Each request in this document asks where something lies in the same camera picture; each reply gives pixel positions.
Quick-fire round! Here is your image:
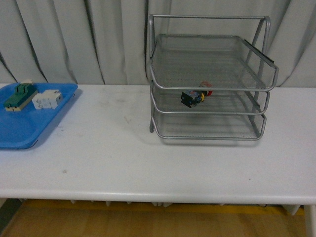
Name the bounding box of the red emergency stop button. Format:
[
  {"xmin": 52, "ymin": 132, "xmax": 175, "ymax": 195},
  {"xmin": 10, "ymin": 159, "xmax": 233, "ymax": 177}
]
[{"xmin": 181, "ymin": 90, "xmax": 213, "ymax": 108}]

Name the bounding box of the white curtain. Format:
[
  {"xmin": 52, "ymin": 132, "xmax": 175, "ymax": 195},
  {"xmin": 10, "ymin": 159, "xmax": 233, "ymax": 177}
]
[{"xmin": 0, "ymin": 0, "xmax": 316, "ymax": 87}]

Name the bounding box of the green and cream switch block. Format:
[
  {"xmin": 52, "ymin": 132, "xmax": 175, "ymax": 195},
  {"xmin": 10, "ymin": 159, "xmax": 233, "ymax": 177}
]
[{"xmin": 3, "ymin": 80, "xmax": 38, "ymax": 112}]

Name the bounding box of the white circuit breaker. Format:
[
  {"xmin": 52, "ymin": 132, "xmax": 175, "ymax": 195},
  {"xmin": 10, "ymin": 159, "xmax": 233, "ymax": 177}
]
[{"xmin": 32, "ymin": 89, "xmax": 63, "ymax": 110}]

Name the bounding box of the silver mesh three-tier rack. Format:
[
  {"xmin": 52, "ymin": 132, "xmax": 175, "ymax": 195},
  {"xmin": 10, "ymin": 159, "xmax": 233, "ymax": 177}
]
[{"xmin": 148, "ymin": 14, "xmax": 278, "ymax": 141}]

